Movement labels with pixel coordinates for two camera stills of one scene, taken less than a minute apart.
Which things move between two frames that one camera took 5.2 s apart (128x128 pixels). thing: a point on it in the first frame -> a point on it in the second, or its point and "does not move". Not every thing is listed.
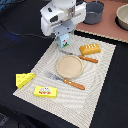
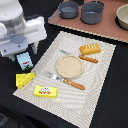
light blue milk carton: x=63 y=40 -> x=24 y=60
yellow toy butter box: x=45 y=91 does not move
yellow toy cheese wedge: x=22 y=78 does not move
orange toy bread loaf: x=88 y=49 does not move
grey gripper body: x=61 y=21 -> x=16 y=36
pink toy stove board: x=109 y=26 does not move
